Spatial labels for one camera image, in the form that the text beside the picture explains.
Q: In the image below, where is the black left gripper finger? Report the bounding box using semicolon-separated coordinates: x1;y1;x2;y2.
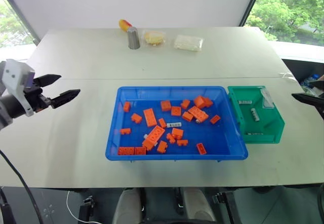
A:
32;74;62;88
51;89;82;109

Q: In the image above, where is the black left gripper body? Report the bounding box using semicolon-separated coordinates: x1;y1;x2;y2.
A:
24;81;53;113

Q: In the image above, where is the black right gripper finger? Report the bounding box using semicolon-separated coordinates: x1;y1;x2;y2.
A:
291;93;324;120
308;79;324;90

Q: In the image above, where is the green plastic bin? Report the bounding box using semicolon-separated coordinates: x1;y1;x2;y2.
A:
227;85;286;144

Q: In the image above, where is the clear water bottle blue cap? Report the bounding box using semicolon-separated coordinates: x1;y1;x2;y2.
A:
300;73;320;94

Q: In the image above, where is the clear plastic label card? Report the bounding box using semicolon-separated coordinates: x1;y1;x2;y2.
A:
260;89;275;109

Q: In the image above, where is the long orange building block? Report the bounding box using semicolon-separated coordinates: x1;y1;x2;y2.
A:
142;125;166;150
187;105;210;122
143;108;158;128

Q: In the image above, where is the grey metal cup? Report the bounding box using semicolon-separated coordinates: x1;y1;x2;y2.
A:
127;26;141;50

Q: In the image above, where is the orange yellow mango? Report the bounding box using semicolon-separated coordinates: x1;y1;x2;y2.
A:
118;19;133;32

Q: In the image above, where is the blue plastic tray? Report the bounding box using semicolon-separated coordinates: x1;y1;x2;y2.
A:
105;86;249;162

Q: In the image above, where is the bread in clear wrapper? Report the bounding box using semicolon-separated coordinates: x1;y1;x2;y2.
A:
140;29;169;48

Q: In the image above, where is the grey rounded shape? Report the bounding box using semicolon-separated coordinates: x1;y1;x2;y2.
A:
112;188;144;224
182;186;216;224

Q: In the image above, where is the white food in clear pack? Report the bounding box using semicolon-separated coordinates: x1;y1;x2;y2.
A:
173;34;205;53

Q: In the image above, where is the black clamp under table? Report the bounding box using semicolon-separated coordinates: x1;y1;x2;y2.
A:
174;186;185;216

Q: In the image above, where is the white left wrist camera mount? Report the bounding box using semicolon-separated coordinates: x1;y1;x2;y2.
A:
4;58;35;118

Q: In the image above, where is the white string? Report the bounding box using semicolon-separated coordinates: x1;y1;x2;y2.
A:
278;71;295;81

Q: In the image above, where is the dark window frame post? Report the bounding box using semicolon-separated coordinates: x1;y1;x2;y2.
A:
239;0;266;27
0;0;41;47

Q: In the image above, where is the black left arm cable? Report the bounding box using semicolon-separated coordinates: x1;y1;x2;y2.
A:
0;150;44;224

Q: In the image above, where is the thin white cable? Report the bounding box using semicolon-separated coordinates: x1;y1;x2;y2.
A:
66;190;87;224

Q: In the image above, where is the black table bracket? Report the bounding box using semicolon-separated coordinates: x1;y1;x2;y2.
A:
212;190;241;224
77;195;96;224

